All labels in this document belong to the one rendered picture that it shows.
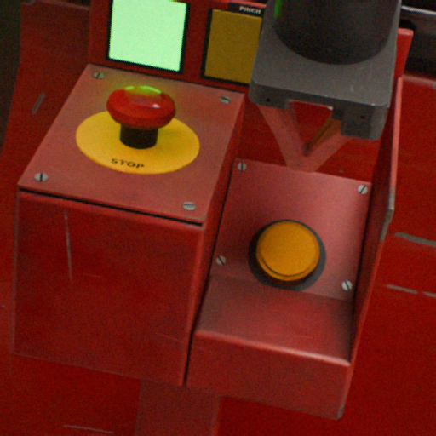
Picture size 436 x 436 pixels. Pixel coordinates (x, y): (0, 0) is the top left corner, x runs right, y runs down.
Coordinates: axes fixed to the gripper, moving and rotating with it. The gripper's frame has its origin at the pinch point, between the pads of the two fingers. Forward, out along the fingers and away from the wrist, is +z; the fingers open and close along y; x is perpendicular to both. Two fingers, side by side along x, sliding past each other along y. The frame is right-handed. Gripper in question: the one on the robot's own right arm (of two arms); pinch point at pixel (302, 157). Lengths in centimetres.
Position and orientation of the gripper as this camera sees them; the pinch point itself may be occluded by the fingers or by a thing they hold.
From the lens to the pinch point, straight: 63.9
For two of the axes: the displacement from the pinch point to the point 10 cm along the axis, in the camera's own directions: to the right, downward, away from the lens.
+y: 1.8, -7.3, 6.6
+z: -0.9, 6.6, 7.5
